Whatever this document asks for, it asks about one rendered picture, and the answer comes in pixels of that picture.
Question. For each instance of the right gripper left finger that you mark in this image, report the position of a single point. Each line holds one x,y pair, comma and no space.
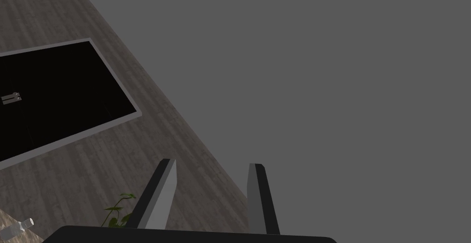
159,199

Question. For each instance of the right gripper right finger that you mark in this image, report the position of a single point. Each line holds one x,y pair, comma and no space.
260,202

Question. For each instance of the green houseplant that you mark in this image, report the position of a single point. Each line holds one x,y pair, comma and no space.
118,210

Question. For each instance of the black sink basin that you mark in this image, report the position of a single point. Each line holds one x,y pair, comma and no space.
62,95

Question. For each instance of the grey bottle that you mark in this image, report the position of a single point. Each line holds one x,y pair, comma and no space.
17,227

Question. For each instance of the grey sink faucet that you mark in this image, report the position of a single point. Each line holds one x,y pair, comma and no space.
11,98

